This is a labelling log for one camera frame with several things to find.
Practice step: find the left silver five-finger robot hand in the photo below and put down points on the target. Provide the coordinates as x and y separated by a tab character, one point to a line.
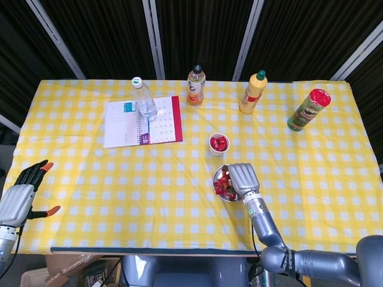
16	203

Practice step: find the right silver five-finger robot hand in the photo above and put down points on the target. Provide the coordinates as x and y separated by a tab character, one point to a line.
243	179

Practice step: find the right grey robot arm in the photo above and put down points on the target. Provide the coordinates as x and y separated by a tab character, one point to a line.
266	224

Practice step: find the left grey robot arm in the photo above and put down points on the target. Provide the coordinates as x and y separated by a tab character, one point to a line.
6	239

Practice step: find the metal bowl with candies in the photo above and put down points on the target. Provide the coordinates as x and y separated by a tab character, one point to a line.
218	173

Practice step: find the white paper cup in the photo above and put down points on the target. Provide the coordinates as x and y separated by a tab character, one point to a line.
217	153

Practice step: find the brown cardboard box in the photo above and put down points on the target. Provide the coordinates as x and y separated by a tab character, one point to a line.
66	263

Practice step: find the yellow detergent bottle green cap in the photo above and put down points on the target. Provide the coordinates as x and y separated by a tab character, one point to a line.
251	98

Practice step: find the green Pringles can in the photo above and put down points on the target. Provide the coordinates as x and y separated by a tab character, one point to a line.
302	116

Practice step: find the orange drink bottle black cap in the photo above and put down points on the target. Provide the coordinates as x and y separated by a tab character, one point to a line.
196	92

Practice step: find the yellow white checked tablecloth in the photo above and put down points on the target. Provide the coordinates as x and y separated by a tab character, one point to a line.
119	194

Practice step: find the metal table leg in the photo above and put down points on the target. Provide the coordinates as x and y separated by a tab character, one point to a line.
267	281

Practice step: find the grey robot torso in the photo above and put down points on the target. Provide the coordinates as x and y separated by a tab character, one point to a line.
185	272

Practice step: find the clear plastic water bottle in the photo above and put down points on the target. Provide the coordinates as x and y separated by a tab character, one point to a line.
146	104

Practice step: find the open spiral calendar notebook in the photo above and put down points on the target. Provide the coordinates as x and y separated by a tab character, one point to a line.
119	128

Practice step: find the black pleated curtain panel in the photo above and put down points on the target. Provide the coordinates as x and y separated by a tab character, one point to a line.
371	104
305	36
104	36
203	30
24	59

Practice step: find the white metal frame post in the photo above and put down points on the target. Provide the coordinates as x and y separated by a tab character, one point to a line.
154	39
56	39
359	55
248	39
9	123

